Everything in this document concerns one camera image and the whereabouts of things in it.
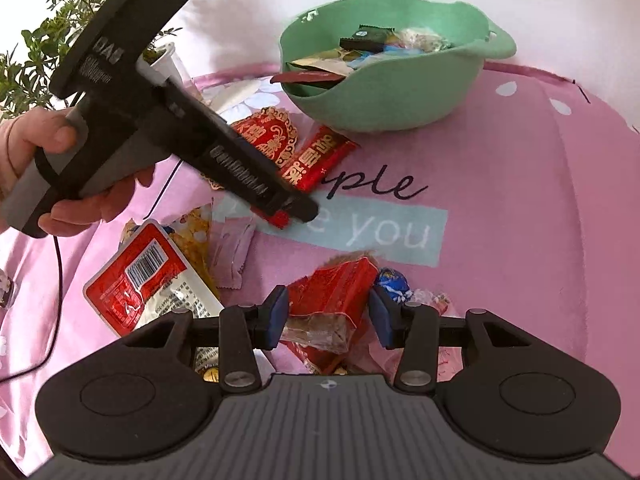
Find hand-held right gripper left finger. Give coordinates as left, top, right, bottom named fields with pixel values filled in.
left=119, top=284, right=291, bottom=395

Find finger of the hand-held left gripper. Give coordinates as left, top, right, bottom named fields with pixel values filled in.
left=264, top=179, right=321, bottom=224

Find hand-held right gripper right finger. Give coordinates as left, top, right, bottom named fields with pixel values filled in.
left=368, top=286, right=545, bottom=395

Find small dark red packet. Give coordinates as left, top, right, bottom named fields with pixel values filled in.
left=267, top=207, right=293, bottom=231

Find red snack packet clear window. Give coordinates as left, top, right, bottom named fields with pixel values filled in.
left=277, top=256, right=381, bottom=376

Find red white barcode snack packet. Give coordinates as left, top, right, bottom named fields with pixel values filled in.
left=82, top=220, right=226, bottom=338

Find green plastic bowl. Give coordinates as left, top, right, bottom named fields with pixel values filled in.
left=277, top=0, right=517, bottom=133

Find clear packet beige snacks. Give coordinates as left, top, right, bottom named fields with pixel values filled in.
left=395, top=27, right=453, bottom=53

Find person's left hand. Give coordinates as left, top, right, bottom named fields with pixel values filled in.
left=0, top=109, right=157, bottom=237

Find blue foil candy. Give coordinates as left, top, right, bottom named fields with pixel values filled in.
left=375, top=267, right=412, bottom=306

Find white red wrapped candy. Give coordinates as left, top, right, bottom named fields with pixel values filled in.
left=410, top=287, right=453, bottom=318

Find pale pink sachet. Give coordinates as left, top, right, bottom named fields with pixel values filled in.
left=207, top=220, right=256, bottom=291

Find ornate red gold packet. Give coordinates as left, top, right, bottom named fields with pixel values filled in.
left=231, top=106, right=299, bottom=173

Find fine-leaf plant in white cup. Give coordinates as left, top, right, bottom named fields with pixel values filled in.
left=42, top=0, right=191, bottom=93

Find broad-leaf plant in glass jar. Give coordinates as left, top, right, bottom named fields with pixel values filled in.
left=0, top=15, right=86, bottom=121

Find yellow patterned snack packet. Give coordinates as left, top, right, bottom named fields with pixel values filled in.
left=120, top=204, right=221, bottom=301

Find maroon long snack packet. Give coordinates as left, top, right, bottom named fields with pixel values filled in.
left=270, top=71, right=346, bottom=86

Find beige snack packet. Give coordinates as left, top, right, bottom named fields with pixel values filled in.
left=286, top=50, right=361, bottom=78

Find pink printed tablecloth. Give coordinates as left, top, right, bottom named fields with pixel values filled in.
left=0, top=62, right=640, bottom=480

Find light blue snack packet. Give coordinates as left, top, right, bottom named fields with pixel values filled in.
left=350, top=45, right=416, bottom=68

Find black snack packet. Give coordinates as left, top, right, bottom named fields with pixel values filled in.
left=339, top=37, right=386, bottom=53

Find dark green snack packet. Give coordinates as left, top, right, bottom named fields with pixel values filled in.
left=350, top=24, right=396, bottom=43

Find black cable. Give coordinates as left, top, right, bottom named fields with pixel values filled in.
left=0, top=235, right=63, bottom=385

